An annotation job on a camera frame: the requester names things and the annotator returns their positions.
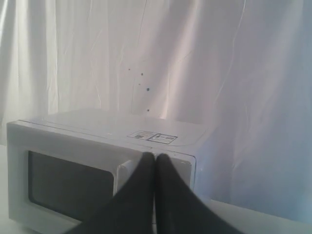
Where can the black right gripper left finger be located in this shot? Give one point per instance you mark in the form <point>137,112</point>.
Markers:
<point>130,211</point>

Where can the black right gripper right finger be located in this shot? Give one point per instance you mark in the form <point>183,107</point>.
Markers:
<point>178,209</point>

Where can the white microwave door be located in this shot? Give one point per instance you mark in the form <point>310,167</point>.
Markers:
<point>58,178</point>

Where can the white microwave oven body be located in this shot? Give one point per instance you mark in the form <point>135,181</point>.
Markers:
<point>187,152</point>

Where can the blue white warning sticker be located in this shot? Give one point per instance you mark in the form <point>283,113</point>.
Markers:
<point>153,136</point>

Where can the white backdrop curtain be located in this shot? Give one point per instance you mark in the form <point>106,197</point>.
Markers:
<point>241,67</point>

